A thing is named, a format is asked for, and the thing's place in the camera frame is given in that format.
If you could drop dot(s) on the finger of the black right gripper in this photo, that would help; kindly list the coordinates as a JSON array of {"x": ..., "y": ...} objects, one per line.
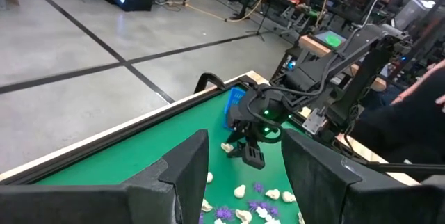
[
  {"x": 253, "y": 156},
  {"x": 234, "y": 135}
]

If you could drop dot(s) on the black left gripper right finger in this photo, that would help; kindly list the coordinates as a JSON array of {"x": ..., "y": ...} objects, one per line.
[{"x": 313, "y": 175}]

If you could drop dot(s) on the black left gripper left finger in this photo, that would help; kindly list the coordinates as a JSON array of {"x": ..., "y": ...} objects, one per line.
[{"x": 189, "y": 168}]

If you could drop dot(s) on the small purple plastic spider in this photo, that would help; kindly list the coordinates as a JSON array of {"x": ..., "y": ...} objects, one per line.
[
  {"x": 273, "y": 211},
  {"x": 201, "y": 218},
  {"x": 224, "y": 213},
  {"x": 258, "y": 187},
  {"x": 255, "y": 205}
]

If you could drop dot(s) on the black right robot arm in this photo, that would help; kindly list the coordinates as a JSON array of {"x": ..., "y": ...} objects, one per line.
[{"x": 361, "y": 71}]

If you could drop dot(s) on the blue plastic slotted basket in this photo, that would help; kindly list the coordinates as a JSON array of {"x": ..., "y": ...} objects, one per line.
[{"x": 234, "y": 98}]

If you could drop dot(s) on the small white plastic ghost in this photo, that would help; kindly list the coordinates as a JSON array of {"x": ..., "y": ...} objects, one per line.
[
  {"x": 262, "y": 212},
  {"x": 219, "y": 221},
  {"x": 273, "y": 221}
]

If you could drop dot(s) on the wooden side table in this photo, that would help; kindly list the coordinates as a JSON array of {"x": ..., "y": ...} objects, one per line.
[{"x": 313, "y": 46}]

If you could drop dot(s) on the black tripod stand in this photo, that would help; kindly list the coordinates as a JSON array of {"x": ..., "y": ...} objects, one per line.
[{"x": 263, "y": 18}]

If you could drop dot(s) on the monitor with green screen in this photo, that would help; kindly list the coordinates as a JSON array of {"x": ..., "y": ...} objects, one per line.
[{"x": 330, "y": 39}]

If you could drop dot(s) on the silver metal bracket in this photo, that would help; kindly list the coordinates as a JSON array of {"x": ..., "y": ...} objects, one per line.
[{"x": 314, "y": 121}]

